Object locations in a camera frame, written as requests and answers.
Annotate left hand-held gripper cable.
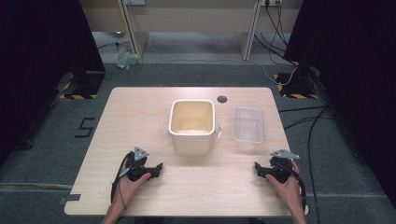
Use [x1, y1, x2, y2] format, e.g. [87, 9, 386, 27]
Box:
[109, 151, 133, 211]

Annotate right hand-held gripper cable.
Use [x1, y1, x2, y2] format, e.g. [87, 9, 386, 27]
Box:
[289, 169, 308, 213]

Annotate thin black floor cable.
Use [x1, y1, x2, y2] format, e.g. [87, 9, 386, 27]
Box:
[96, 39, 131, 51]

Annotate hand-held gripper cable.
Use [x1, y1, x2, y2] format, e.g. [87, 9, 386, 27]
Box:
[109, 151, 133, 211]
[289, 169, 308, 213]

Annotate black curtain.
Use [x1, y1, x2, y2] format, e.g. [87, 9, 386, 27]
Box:
[282, 0, 396, 210]
[0, 0, 106, 167]

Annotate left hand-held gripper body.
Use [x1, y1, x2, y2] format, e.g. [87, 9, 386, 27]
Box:
[125, 147, 151, 183]

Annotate person's left hand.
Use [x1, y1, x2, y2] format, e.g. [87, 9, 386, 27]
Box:
[109, 169, 152, 216]

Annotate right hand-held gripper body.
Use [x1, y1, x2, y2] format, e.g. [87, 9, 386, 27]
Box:
[266, 148, 301, 185]

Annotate green plastic bag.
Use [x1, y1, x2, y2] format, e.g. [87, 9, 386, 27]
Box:
[113, 49, 145, 70]

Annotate rice grains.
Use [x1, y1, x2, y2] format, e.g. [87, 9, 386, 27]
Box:
[177, 128, 209, 135]

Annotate black wall cables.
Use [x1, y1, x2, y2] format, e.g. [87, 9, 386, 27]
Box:
[253, 0, 299, 67]

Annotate grey tape strip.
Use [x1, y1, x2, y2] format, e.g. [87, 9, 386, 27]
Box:
[59, 193, 82, 205]

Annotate person's right hand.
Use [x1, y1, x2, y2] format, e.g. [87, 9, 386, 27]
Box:
[265, 161, 304, 216]

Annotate cream plastic storage container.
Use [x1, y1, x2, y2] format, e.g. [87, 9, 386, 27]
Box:
[163, 99, 223, 156]

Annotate clear plastic box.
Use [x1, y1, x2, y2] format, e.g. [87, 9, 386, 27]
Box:
[233, 105, 266, 146]

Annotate black stand base hazard tape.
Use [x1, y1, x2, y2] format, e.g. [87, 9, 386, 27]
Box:
[273, 72, 320, 100]
[59, 70, 106, 101]

